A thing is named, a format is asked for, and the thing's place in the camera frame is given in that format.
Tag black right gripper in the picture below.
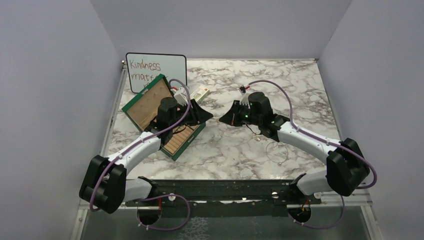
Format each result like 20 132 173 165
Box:
219 100 262 127

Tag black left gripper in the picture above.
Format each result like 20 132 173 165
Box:
170 99 214 130

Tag green jewelry box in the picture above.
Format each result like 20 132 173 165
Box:
121 74 206 161

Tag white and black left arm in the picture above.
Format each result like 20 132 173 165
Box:
79 97 213 214

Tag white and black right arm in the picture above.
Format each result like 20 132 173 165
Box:
219 92 371 204

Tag small white green carton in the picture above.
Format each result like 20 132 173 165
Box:
190 85 210 104

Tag whiteboard with red writing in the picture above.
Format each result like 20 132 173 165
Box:
125 52 188 94

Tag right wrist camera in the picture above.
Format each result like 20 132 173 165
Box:
239 85 250 106

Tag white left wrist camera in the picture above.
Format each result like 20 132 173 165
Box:
171 86 191 106

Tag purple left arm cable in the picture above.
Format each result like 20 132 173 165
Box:
89 78 192 232

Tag silver chain necklace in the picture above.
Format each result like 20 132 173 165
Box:
264 141 290 166

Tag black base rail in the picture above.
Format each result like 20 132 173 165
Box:
124 179 322 218

